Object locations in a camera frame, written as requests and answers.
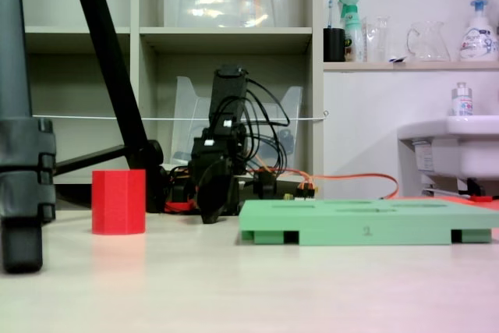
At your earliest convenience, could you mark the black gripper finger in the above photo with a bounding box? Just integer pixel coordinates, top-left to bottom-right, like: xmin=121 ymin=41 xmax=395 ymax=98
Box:
xmin=196 ymin=161 xmax=218 ymax=225
xmin=212 ymin=157 xmax=235 ymax=221

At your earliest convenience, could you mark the red octagonal pillar block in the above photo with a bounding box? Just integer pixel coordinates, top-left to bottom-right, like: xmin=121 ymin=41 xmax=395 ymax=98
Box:
xmin=91 ymin=168 xmax=147 ymax=236

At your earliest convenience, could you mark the clear plastic file holder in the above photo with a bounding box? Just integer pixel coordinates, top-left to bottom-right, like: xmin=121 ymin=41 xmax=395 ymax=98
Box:
xmin=170 ymin=75 xmax=304 ymax=172

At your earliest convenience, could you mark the motor driver circuit board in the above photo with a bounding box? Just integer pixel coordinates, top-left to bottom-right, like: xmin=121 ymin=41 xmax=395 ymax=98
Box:
xmin=284 ymin=180 xmax=319 ymax=200

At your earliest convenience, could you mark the beige shelf unit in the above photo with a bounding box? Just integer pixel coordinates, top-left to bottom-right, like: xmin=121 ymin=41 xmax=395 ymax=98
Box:
xmin=17 ymin=0 xmax=324 ymax=201

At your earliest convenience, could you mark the black tripod brace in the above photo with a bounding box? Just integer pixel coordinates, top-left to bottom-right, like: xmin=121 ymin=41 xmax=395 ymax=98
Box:
xmin=54 ymin=144 xmax=129 ymax=176

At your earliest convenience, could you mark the green shape sorting board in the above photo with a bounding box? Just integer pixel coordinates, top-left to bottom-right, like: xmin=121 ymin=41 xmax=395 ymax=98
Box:
xmin=238 ymin=199 xmax=499 ymax=247

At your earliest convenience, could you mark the slim black tripod leg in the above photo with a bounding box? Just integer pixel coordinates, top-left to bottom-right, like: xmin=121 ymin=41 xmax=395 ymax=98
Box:
xmin=65 ymin=0 xmax=169 ymax=214

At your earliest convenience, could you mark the black cup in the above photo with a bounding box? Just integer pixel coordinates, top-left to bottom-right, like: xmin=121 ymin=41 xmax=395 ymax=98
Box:
xmin=323 ymin=27 xmax=347 ymax=63

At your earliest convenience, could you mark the green spray bottle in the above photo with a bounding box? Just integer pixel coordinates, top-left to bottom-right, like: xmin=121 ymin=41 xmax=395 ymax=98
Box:
xmin=338 ymin=0 xmax=364 ymax=63

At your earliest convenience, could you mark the thick grey tripod leg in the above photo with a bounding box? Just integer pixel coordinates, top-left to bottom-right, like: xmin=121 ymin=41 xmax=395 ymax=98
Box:
xmin=0 ymin=0 xmax=58 ymax=275

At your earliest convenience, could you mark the clear glass measuring cylinder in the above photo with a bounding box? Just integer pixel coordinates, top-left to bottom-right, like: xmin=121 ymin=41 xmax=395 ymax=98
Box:
xmin=362 ymin=16 xmax=391 ymax=63

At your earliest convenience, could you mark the white ceramic sink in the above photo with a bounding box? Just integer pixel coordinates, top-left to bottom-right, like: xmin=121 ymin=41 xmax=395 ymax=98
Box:
xmin=397 ymin=114 xmax=499 ymax=197

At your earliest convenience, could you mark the clear glass pitcher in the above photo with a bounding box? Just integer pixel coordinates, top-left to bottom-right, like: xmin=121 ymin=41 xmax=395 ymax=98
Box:
xmin=406 ymin=20 xmax=451 ymax=62

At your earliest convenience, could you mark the small clear sanitizer bottle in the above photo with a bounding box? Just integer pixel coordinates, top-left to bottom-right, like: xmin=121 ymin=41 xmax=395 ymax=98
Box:
xmin=451 ymin=82 xmax=474 ymax=118

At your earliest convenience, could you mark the small black red clamp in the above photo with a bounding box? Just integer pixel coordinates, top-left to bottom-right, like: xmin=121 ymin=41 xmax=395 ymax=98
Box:
xmin=465 ymin=178 xmax=492 ymax=204

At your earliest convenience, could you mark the white foam pump bottle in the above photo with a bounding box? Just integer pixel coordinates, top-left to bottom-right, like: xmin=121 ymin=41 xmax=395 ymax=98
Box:
xmin=458 ymin=0 xmax=499 ymax=62

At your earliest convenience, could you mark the black elbow servo cable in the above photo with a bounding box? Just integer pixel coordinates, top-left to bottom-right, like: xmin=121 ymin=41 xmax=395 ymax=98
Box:
xmin=241 ymin=77 xmax=292 ymax=172

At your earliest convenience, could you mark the orange signal cable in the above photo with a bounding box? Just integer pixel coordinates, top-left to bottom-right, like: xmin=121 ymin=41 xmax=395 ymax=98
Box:
xmin=249 ymin=167 xmax=399 ymax=200

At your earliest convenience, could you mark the white wall ledge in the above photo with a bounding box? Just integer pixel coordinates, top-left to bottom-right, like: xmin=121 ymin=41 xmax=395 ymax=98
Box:
xmin=323 ymin=60 xmax=499 ymax=73

